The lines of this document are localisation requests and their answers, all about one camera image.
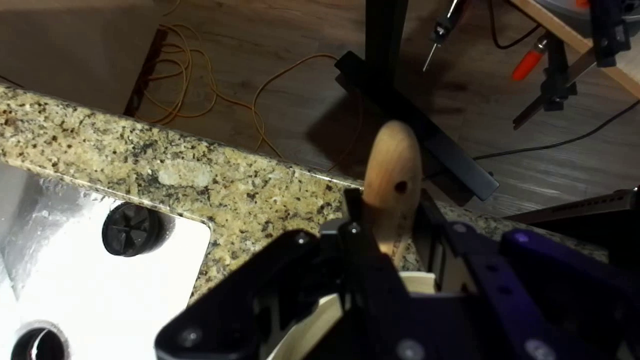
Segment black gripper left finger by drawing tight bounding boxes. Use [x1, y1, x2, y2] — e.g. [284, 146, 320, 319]
[153, 188, 427, 360]

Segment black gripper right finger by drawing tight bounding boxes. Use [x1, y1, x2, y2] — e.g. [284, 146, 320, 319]
[412, 192, 640, 360]

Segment wooden spoon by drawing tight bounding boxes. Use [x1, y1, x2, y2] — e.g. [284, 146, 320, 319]
[359, 117, 426, 267]

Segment black sink stopper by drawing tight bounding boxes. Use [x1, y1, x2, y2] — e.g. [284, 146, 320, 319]
[99, 200, 167, 260]

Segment stainless steel sink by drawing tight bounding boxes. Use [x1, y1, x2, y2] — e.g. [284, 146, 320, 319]
[0, 159, 216, 360]

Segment black clamp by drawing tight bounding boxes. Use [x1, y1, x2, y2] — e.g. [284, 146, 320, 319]
[588, 0, 632, 67]

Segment black floor cable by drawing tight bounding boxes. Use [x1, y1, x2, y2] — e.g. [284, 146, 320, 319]
[471, 98, 640, 161]

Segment orange floor cable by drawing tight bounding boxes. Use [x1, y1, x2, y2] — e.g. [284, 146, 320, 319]
[135, 21, 347, 161]

